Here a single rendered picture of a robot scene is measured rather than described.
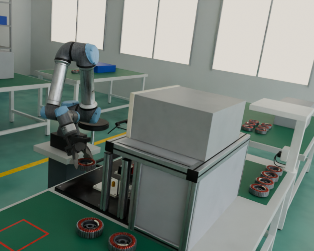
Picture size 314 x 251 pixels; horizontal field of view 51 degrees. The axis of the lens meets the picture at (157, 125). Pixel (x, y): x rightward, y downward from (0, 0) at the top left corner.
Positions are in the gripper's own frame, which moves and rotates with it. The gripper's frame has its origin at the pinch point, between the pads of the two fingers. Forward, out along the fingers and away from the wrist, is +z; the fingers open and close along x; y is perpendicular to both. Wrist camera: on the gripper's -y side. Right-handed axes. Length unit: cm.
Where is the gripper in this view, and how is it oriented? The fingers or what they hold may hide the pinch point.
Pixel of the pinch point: (86, 165)
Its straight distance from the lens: 187.6
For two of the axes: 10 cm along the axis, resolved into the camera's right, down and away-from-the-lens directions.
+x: -5.2, 1.9, -8.3
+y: -7.6, 3.4, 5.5
